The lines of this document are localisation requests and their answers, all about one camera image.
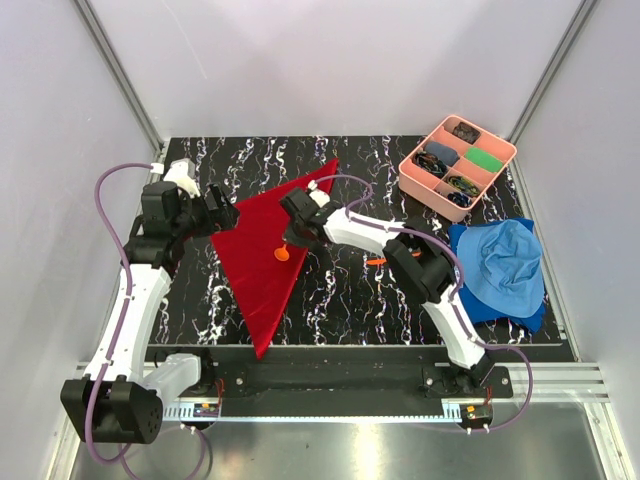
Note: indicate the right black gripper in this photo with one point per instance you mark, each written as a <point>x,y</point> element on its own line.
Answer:
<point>293,239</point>

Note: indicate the grey-blue cloth in tray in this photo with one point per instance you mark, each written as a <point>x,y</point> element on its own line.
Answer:
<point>444,153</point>

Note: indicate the multicolour bands compartment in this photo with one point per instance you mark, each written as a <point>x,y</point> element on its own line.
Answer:
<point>464,185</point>
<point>431,164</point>

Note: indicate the light blue bucket hat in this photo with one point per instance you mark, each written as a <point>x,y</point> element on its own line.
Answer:
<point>502,266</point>

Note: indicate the multicolour bands left compartment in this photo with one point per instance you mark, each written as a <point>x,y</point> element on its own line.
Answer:
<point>431,164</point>

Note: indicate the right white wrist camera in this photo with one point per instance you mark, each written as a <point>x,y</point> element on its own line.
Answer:
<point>320,197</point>

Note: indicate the pink divided organizer tray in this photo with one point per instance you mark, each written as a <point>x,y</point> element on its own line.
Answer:
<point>434,192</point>

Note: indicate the multicolour bands front compartment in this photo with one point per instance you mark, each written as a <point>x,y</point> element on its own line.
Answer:
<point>464,185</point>

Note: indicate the green cloth in tray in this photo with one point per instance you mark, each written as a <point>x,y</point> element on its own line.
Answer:
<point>484,160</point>

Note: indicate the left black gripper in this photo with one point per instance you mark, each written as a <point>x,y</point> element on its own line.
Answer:
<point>225,214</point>

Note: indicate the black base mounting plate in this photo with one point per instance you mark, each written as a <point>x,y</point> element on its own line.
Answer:
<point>412,369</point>

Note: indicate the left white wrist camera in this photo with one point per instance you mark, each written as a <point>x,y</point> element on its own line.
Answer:
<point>181,173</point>

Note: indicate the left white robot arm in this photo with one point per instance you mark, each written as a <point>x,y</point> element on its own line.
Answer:
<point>115,400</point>

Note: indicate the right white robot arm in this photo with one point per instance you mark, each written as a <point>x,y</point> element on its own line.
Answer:
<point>424,268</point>

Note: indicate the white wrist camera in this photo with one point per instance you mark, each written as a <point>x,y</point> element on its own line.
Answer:
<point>320,197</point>
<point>181,173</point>

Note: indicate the orange plastic spoon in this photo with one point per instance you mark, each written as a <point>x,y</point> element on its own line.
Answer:
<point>281,253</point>

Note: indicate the red cloth napkin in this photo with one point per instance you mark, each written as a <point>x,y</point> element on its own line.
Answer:
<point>261,284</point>

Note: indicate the dark patterned item in tray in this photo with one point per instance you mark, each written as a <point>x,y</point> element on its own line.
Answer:
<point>466,132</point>

